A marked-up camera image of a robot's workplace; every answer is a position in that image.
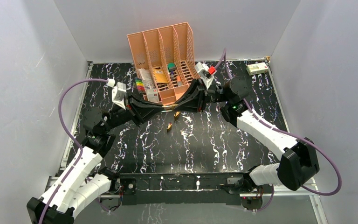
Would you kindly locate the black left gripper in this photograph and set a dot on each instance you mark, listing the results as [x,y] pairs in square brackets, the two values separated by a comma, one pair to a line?
[131,107]

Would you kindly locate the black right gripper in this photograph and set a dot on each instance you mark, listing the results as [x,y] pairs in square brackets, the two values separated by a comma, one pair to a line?
[187,103]

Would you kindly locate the large brass padlock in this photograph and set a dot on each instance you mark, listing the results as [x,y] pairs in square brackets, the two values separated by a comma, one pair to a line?
[177,115]

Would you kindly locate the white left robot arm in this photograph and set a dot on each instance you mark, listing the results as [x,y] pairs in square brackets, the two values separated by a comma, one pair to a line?
[74,189]

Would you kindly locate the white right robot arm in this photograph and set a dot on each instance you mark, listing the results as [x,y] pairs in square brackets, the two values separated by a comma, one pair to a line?
[297,158]

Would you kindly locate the grey-green small box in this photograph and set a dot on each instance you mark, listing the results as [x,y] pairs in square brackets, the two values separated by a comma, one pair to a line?
[153,95]

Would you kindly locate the colourful highlighter marker pack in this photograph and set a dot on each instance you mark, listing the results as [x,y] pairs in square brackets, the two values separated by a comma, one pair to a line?
[140,86]

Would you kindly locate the white paper sheet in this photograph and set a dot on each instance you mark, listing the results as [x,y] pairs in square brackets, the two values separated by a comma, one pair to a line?
[146,77]

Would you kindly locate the green teal box in organizer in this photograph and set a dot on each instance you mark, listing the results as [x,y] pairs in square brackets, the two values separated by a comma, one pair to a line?
[171,67]

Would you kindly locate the yellow envelope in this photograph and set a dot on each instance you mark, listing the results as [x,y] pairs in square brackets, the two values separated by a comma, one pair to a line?
[159,76]

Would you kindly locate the orange plastic file organizer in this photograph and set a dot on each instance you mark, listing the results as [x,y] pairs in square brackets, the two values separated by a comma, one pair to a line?
[155,48]

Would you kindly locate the white green small box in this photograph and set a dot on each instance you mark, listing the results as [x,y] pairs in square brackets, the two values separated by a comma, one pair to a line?
[257,68]

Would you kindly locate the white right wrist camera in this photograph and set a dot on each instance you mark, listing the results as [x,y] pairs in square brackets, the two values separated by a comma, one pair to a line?
[206,73]

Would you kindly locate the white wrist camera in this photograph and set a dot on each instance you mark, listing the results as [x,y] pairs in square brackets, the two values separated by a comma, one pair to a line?
[119,93]
[206,73]

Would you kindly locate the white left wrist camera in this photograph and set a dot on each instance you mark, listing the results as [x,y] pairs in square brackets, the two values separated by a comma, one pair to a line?
[119,93]

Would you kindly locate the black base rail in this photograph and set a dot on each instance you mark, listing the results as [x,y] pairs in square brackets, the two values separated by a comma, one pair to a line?
[177,188]

